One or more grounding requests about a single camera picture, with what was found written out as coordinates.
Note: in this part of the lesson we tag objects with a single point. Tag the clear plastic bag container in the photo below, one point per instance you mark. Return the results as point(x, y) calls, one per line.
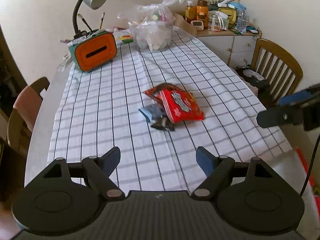
point(151, 25)

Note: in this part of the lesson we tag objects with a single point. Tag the red chips bag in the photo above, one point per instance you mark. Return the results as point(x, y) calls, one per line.
point(181, 106)

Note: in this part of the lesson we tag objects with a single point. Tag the black bag on chair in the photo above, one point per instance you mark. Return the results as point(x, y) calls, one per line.
point(260, 86)

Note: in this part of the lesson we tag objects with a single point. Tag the amber liquid bottle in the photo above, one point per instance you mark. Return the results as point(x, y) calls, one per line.
point(190, 11)

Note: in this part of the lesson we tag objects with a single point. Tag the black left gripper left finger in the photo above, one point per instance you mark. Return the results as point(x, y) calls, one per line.
point(98, 171)

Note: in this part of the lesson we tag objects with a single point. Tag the white drawer cabinet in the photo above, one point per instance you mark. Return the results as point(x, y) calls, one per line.
point(235, 50)

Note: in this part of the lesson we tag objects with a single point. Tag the white kitchen timer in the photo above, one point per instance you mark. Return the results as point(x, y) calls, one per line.
point(198, 24)

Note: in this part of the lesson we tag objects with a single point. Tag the orange foil snack bag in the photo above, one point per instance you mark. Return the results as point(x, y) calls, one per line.
point(154, 92)

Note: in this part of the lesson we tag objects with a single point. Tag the white checkered tablecloth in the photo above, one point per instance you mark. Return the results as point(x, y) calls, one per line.
point(100, 110)

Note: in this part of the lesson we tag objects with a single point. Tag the wooden chair right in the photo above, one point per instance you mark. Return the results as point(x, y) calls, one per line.
point(278, 67)

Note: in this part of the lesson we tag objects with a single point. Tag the light blue snack packet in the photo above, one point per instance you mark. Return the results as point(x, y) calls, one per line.
point(152, 112)

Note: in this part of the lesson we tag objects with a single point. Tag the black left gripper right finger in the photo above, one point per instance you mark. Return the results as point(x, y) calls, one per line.
point(217, 171)

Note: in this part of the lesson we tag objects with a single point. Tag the orange thermos bottle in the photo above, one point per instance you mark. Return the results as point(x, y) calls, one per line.
point(202, 12)

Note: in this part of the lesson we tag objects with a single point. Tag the dark brown snack packet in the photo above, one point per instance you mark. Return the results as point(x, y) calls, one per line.
point(163, 124)

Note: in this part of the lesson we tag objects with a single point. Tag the wooden chair with pink cloth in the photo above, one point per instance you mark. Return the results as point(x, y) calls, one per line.
point(24, 114)

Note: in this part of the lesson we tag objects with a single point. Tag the colourful paper box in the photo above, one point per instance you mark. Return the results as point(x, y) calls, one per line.
point(123, 37)

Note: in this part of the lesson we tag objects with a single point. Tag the clear water bottle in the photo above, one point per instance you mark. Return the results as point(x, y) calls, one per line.
point(242, 21)

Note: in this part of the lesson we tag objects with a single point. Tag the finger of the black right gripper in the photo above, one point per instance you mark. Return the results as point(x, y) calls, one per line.
point(283, 115)
point(295, 97)

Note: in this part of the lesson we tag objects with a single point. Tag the yellow lunch box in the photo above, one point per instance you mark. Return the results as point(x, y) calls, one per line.
point(231, 13)

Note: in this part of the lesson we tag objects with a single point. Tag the cardboard box on cabinet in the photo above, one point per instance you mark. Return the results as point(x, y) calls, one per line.
point(181, 23)

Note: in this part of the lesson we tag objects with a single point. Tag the orange teal tissue box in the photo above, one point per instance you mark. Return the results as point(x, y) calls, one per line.
point(89, 52)

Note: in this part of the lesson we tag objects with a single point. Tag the red white cardboard box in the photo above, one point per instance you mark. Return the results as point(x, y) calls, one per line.
point(290, 167)

